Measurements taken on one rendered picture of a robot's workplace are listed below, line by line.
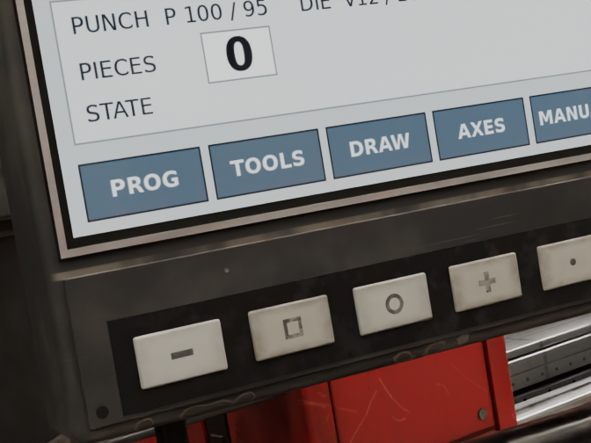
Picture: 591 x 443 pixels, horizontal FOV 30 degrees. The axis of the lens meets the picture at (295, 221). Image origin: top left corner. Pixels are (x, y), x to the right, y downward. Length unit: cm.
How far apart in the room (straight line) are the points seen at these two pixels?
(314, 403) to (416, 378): 12
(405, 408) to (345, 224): 56
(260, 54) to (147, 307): 12
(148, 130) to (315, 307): 10
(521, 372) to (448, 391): 77
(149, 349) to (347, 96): 14
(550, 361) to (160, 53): 147
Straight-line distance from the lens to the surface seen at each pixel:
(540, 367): 186
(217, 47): 46
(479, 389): 109
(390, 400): 102
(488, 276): 52
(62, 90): 44
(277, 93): 47
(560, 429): 58
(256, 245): 46
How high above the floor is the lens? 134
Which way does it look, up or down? 3 degrees down
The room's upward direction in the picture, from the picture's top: 9 degrees counter-clockwise
